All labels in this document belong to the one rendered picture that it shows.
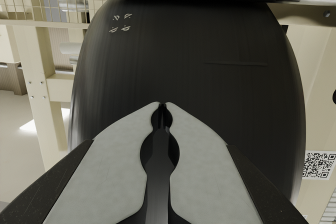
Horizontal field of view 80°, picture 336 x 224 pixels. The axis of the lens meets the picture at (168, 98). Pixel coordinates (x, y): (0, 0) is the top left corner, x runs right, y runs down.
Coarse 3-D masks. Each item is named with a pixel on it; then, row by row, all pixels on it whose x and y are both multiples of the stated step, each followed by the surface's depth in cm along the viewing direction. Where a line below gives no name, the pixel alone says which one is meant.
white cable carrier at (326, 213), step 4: (332, 196) 48; (332, 200) 48; (328, 204) 48; (332, 204) 48; (328, 208) 49; (332, 208) 49; (324, 212) 49; (328, 212) 49; (332, 212) 49; (324, 216) 50; (328, 216) 50; (332, 216) 50; (320, 220) 51; (324, 220) 51; (328, 220) 51; (332, 220) 50
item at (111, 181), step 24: (120, 120) 10; (144, 120) 10; (96, 144) 8; (120, 144) 8; (144, 144) 9; (96, 168) 7; (120, 168) 7; (144, 168) 7; (72, 192) 6; (96, 192) 6; (120, 192) 6; (144, 192) 6; (48, 216) 6; (72, 216) 6; (96, 216) 6; (120, 216) 6; (144, 216) 7
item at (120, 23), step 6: (120, 12) 24; (126, 12) 24; (132, 12) 24; (114, 18) 24; (120, 18) 24; (126, 18) 23; (132, 18) 23; (114, 24) 23; (120, 24) 23; (126, 24) 23; (132, 24) 23; (108, 30) 23; (114, 30) 23; (120, 30) 23; (126, 30) 22
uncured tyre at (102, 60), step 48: (144, 0) 25; (192, 0) 26; (96, 48) 22; (144, 48) 22; (192, 48) 22; (240, 48) 22; (288, 48) 25; (96, 96) 21; (144, 96) 20; (192, 96) 20; (240, 96) 20; (288, 96) 21; (240, 144) 20; (288, 144) 21; (288, 192) 21
